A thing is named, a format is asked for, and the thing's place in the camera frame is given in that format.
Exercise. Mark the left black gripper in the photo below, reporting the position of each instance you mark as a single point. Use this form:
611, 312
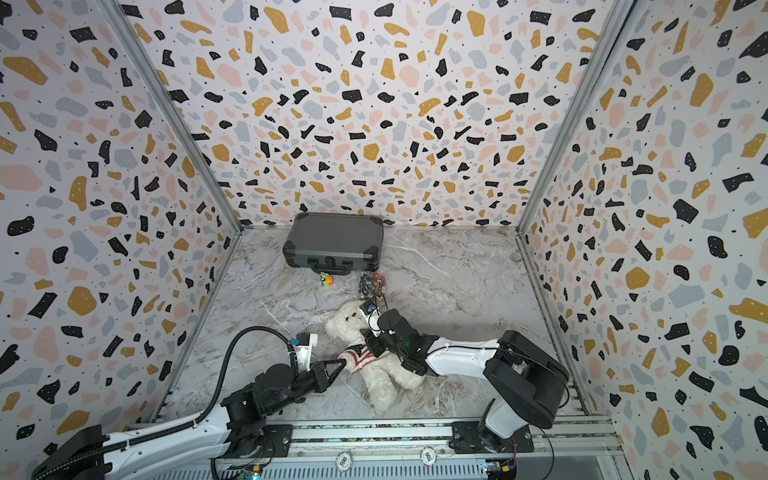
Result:
320, 372

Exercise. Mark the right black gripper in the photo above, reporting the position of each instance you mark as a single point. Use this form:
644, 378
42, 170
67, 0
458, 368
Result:
381, 341

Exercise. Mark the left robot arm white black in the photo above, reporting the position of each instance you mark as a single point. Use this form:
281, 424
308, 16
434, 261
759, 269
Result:
233, 427

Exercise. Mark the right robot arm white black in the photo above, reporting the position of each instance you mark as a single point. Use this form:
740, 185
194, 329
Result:
530, 385

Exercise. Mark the bag of toy bricks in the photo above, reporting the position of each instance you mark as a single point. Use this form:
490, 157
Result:
372, 286

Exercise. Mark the small green orange toy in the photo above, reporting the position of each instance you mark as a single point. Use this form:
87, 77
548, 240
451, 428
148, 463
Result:
326, 279

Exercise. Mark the dark grey hard case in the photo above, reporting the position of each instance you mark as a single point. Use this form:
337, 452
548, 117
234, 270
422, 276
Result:
333, 243

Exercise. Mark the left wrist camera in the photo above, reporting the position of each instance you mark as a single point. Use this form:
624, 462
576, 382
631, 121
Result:
303, 345

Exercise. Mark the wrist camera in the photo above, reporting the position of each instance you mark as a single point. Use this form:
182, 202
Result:
371, 314
303, 345

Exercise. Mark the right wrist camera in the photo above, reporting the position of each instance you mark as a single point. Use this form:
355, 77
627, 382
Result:
371, 314

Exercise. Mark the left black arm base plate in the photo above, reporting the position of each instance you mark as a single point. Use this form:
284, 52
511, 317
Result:
269, 441

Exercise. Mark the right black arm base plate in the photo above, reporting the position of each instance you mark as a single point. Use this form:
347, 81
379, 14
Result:
469, 437

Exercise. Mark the aluminium mounting rail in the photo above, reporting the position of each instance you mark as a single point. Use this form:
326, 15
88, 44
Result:
576, 447

